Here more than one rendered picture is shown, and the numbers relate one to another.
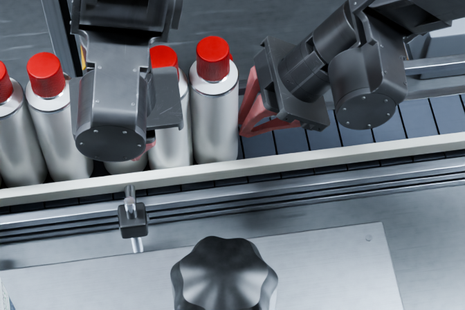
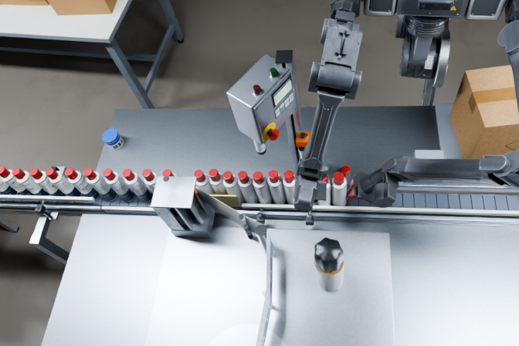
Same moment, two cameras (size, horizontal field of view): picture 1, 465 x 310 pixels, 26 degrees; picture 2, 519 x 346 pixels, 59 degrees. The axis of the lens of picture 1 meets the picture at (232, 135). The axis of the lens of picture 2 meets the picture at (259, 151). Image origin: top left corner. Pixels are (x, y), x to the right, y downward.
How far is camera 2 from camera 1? 0.57 m
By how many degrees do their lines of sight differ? 14
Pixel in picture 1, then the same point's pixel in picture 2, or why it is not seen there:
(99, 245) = (299, 224)
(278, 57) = (361, 178)
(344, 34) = (379, 178)
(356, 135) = not seen: hidden behind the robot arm
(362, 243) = (381, 239)
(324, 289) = (366, 252)
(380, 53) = (388, 187)
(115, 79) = (306, 191)
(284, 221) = (358, 226)
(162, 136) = not seen: hidden behind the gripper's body
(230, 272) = (330, 249)
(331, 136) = not seen: hidden behind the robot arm
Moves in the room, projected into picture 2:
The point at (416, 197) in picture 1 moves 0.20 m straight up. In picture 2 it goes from (404, 225) to (412, 202)
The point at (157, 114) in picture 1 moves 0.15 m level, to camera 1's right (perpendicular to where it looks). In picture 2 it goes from (318, 195) to (367, 203)
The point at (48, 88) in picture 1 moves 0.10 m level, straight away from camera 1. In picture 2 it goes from (289, 181) to (286, 155)
